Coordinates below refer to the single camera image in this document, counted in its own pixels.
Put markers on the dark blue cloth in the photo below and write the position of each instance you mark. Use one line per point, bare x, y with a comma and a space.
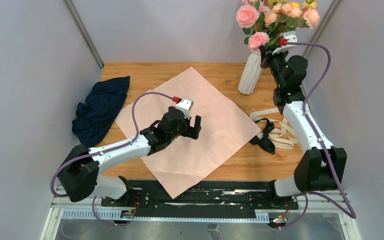
95, 116

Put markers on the aluminium frame rail front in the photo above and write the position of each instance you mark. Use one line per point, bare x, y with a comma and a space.
320, 220

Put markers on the aluminium frame post left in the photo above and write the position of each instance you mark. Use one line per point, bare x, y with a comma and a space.
78, 22

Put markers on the black printed ribbon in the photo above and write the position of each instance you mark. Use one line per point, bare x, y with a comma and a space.
264, 141

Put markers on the peach rose stem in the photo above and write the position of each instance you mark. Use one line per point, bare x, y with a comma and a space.
294, 15

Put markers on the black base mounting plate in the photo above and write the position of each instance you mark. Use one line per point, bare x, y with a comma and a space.
209, 200

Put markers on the pink paper flower wrap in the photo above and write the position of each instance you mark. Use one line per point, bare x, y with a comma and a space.
225, 128

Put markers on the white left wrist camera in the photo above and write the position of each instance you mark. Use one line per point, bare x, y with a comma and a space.
185, 105

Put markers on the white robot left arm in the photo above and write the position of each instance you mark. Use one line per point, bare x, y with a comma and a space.
80, 174

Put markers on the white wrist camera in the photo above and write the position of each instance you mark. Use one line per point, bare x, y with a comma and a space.
185, 105
283, 44

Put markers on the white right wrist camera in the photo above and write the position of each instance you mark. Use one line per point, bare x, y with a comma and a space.
283, 44

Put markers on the white printed ribbon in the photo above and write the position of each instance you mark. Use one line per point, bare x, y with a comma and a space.
283, 137

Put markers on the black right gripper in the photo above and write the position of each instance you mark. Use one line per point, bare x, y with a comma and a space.
267, 55

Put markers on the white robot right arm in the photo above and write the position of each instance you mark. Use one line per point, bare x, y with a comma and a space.
322, 165

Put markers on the white ribbed vase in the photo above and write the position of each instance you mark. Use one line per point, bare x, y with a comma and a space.
251, 74

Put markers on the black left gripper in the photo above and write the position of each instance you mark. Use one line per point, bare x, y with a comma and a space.
193, 131

